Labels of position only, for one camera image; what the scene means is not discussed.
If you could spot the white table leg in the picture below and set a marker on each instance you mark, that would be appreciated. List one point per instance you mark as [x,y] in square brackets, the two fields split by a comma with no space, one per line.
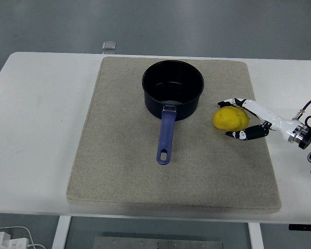
[61,233]
[256,237]

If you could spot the black table control panel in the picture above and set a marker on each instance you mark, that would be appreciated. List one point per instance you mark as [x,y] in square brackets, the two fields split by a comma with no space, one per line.
[304,227]

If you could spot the small metal floor box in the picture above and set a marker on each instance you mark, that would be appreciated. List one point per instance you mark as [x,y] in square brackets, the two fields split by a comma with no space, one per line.
[109,46]

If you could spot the yellow potato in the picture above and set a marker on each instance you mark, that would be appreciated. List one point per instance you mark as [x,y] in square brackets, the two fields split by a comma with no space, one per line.
[229,119]

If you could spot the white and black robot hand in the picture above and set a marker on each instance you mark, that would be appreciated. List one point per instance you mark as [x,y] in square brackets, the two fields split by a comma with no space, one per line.
[281,124]

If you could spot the beige fabric mat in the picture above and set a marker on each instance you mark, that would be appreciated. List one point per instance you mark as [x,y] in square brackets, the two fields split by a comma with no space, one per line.
[124,155]

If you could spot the grey metal plate with screws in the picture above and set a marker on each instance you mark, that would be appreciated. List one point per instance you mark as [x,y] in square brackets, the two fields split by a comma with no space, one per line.
[158,243]

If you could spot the white power strip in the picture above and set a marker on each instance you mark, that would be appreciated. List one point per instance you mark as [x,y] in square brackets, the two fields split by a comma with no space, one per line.
[7,242]

